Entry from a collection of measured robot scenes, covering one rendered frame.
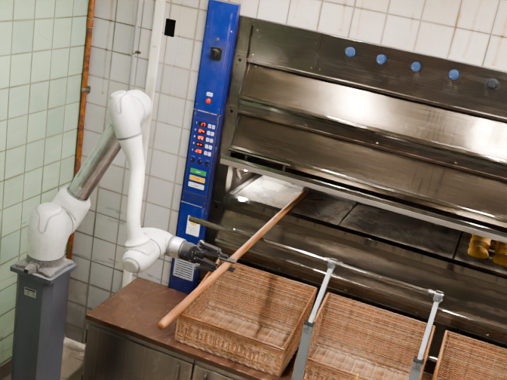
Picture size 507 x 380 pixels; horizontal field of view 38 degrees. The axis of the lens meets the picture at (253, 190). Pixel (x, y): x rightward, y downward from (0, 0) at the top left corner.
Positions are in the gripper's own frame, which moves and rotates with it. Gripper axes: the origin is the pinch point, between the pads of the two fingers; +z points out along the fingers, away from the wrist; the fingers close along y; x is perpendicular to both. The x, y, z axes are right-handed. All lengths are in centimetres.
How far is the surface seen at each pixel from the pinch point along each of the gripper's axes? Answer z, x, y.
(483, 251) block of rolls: 98, -92, -3
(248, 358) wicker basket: 9, -27, 57
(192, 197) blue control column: -50, -75, 6
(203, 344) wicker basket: -14, -27, 58
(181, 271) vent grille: -50, -74, 50
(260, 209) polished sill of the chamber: -12, -77, 3
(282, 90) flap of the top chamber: -13, -77, -60
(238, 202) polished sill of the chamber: -25, -77, 2
